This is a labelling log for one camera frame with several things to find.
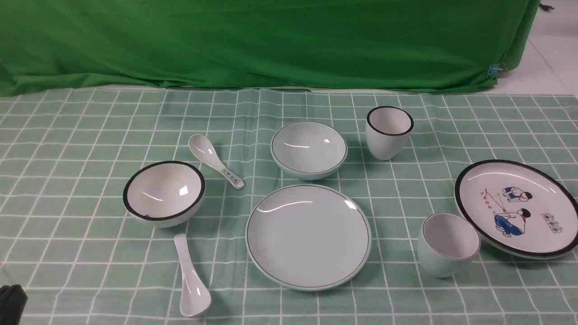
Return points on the black object at corner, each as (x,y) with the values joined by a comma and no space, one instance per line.
(12,302)

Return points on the white spoon with print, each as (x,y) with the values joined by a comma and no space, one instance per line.
(204,151)

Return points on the plain white spoon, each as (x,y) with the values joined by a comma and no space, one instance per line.
(195,298)

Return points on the green checkered tablecloth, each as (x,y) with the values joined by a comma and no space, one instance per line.
(82,259)

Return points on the blue binder clip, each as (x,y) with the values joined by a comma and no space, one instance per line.
(493,71)

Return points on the pale blue bowl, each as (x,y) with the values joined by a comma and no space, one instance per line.
(308,150)

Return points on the pale blue plate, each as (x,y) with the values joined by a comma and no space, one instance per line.
(308,237)

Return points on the white black-rimmed bowl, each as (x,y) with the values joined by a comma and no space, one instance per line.
(164,194)

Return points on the pale blue cup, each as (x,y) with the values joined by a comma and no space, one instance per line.
(447,243)

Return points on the white black-rimmed cup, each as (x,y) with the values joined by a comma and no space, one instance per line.
(388,129)

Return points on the green backdrop cloth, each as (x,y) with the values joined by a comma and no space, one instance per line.
(422,46)

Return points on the illustrated black-rimmed plate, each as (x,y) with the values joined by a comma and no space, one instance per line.
(518,209)

